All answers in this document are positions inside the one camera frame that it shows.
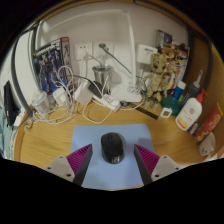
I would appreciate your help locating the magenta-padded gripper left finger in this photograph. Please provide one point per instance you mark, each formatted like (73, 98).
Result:
(63, 166)

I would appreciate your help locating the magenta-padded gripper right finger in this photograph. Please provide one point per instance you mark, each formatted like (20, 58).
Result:
(163, 166)

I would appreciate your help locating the black computer mouse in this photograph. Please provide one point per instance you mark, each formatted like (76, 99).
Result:
(112, 146)

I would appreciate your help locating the light blue mouse pad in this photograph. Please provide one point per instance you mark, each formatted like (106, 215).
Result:
(86, 136)

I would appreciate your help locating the white mug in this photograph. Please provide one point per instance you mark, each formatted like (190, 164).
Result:
(207, 145)

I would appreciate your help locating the small white thermometer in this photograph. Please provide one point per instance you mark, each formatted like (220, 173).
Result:
(166, 113)

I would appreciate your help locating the white pump lotion bottle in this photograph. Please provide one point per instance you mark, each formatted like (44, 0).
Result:
(188, 115)

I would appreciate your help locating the black ruler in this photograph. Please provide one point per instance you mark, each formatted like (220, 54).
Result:
(143, 111)

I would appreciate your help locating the red snack can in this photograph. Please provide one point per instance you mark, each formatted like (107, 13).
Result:
(208, 125)

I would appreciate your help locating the teal bowl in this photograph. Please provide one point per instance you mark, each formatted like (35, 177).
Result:
(173, 103)

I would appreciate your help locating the teal cloth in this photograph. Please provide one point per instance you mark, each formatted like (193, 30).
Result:
(4, 133)

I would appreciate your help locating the white charger block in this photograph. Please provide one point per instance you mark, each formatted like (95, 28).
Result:
(60, 96)
(82, 95)

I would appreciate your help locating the blue bottle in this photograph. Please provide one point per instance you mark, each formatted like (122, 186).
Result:
(179, 90)

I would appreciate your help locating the white power strip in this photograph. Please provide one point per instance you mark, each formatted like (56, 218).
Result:
(108, 101)

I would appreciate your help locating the dark spray bottle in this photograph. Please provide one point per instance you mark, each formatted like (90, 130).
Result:
(191, 90)

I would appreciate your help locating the white desk lamp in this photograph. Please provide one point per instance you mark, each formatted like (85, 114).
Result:
(125, 93)

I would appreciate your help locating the black power adapter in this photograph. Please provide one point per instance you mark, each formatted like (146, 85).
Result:
(95, 89)

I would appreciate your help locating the brown tree figure toy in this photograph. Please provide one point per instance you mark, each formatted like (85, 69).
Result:
(158, 78)

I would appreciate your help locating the steel tumbler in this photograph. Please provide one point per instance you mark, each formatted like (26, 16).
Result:
(102, 78)

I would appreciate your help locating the blue model kit box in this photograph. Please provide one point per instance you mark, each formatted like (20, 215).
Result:
(50, 65)

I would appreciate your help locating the white router box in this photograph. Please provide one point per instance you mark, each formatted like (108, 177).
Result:
(146, 54)

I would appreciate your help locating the grey metal frame post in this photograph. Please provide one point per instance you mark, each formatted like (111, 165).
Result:
(16, 80)

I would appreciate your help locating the white wall socket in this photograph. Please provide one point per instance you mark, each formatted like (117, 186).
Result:
(83, 50)
(108, 50)

